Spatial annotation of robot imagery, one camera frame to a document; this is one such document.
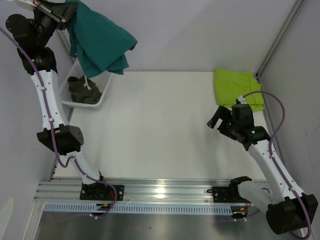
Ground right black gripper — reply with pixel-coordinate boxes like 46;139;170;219
206;105;240;141

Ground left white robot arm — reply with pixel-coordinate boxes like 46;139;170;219
2;0;109;200

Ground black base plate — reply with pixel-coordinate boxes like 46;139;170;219
206;186;243;203
79;183;116;201

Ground aluminium corner post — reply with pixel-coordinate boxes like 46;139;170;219
255;0;307;80
55;29;76;63

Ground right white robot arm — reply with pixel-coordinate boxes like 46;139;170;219
207;104;318;235

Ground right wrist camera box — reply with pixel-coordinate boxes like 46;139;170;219
231;104;255;129

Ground teal green shorts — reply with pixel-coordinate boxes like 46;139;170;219
65;0;138;78

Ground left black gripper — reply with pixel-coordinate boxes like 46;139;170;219
32;0;80;48

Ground white plastic basket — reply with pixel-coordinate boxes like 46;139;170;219
59;60;115;111

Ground lime green folded shorts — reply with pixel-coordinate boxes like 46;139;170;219
213;68;262;108

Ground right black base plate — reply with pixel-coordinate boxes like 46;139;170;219
206;186;243;203

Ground right aluminium corner post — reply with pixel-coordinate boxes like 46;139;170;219
255;0;307;80

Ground left aluminium corner post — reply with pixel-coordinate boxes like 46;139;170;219
55;29;76;63

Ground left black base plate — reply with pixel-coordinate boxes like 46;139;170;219
79;183;116;201

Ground olive green shorts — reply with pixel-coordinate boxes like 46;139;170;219
67;75;102;105

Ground white slotted cable duct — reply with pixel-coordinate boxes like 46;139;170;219
43;202;233;216

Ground aluminium mounting rail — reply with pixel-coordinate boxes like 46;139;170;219
34;177;230;204

